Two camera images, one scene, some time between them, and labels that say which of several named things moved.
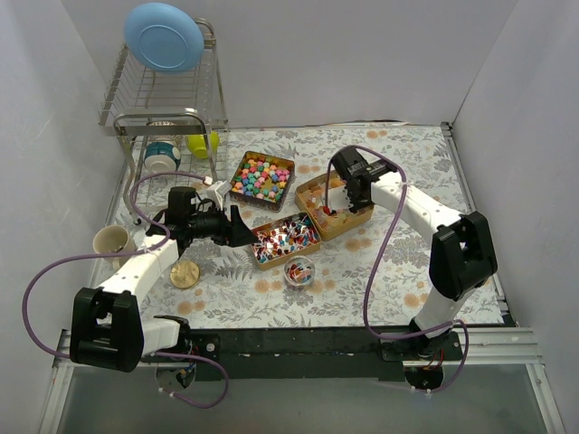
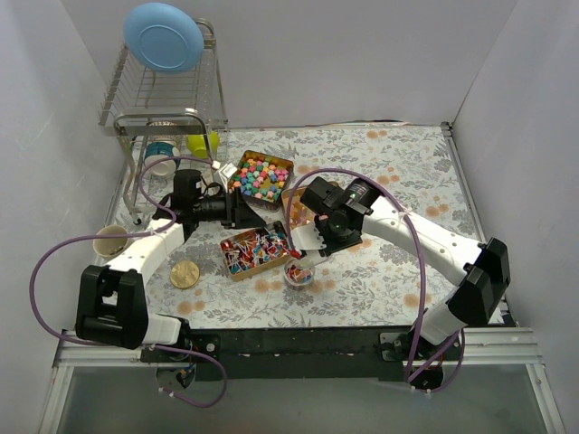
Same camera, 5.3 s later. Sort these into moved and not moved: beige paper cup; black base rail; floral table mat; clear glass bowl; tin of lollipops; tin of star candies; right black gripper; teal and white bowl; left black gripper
Moved: tin of lollipops; right black gripper; left black gripper
Not moved: beige paper cup; tin of star candies; teal and white bowl; floral table mat; black base rail; clear glass bowl
